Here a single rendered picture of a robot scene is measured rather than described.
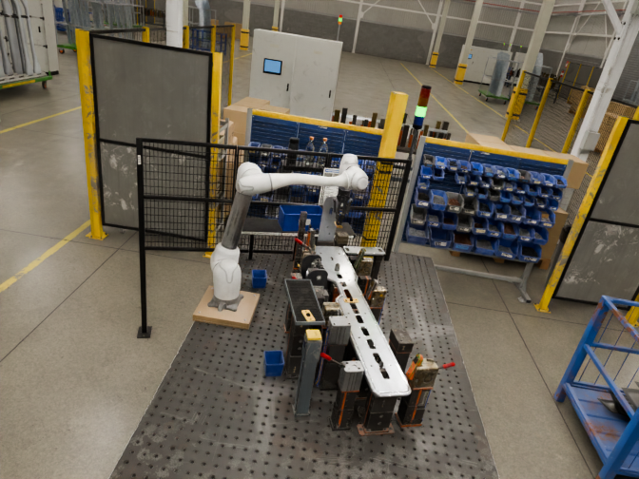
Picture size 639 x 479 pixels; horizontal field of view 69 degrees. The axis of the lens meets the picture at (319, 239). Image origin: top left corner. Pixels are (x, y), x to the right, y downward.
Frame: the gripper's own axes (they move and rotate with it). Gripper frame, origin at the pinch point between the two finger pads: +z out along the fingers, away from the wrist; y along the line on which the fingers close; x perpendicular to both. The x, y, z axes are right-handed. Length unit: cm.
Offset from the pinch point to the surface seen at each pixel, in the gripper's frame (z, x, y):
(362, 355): 29, -93, -7
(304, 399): 49, -99, -34
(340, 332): 22, -83, -17
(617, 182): -14, 79, 280
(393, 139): -39, 58, 49
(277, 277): 59, 27, -30
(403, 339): 26, -85, 16
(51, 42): 51, 1143, -469
